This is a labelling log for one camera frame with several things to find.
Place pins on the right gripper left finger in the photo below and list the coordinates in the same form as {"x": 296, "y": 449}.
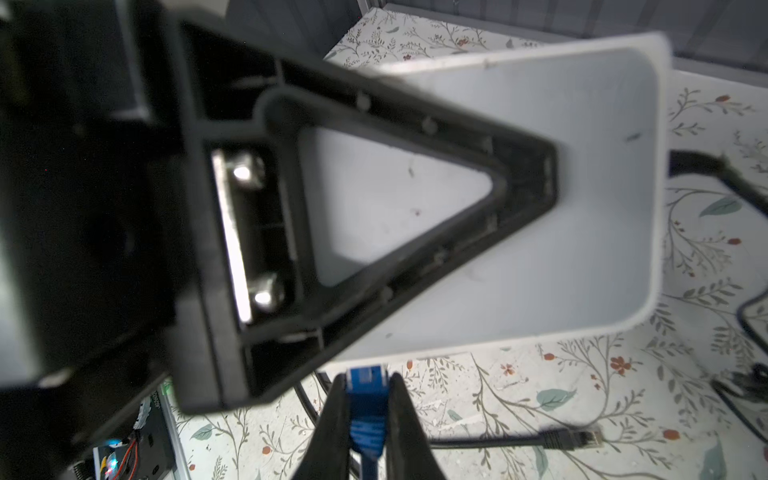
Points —
{"x": 328, "y": 453}

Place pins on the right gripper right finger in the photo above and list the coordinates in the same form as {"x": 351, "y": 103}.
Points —
{"x": 408, "y": 453}

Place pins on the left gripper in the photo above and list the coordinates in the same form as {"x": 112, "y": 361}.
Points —
{"x": 90, "y": 138}

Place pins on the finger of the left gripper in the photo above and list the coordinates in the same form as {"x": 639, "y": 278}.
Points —
{"x": 261, "y": 319}

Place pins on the white box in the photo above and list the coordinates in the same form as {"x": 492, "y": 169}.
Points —
{"x": 590, "y": 266}

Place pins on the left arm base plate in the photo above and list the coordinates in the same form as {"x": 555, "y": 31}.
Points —
{"x": 140, "y": 449}

